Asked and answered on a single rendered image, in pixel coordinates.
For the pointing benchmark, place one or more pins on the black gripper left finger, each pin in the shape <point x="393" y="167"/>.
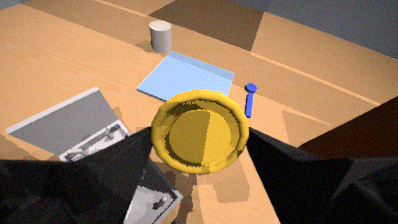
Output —
<point x="96" y="189"/>

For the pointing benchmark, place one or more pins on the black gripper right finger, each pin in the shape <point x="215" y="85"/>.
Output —
<point x="304" y="188"/>

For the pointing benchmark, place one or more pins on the light blue flat mat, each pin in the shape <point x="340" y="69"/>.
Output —
<point x="180" y="73"/>

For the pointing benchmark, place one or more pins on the yellow plate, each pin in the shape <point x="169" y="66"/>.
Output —
<point x="199" y="132"/>

